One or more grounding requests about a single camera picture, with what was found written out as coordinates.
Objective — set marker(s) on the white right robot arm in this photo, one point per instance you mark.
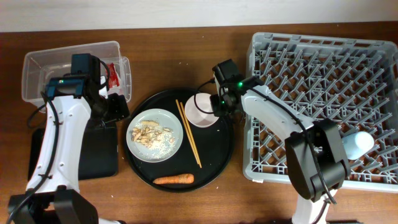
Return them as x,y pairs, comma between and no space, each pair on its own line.
316,159

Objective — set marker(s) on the grey plate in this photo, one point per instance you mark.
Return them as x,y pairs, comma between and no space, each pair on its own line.
168,127

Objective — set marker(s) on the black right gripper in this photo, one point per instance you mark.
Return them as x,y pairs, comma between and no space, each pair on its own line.
216,107

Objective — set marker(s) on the blue cup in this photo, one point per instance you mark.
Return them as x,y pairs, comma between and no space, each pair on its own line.
357,144

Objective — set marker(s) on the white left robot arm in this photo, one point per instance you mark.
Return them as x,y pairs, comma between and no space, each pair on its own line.
52,194

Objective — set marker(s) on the clear plastic waste bin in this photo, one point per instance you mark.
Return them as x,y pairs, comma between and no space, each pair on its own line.
40,66

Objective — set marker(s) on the black rectangular tray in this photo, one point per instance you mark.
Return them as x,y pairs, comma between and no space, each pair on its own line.
99,153

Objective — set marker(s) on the orange carrot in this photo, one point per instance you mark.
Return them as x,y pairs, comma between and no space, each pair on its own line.
176,179

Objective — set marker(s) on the round black serving tray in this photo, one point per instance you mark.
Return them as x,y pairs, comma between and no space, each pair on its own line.
215,144

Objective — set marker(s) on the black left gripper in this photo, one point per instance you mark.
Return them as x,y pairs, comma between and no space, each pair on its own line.
120,109

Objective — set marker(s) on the grey dishwasher rack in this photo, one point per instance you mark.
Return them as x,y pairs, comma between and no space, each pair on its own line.
350,81

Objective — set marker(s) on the pink bowl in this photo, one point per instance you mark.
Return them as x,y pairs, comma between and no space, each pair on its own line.
195,116

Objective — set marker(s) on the peanut shells and rice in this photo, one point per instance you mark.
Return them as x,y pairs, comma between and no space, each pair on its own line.
158,140

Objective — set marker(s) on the wooden chopstick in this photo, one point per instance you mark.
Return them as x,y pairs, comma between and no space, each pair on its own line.
190,131
186,131

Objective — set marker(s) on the red snack wrapper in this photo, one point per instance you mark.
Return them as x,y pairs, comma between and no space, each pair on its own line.
113,77

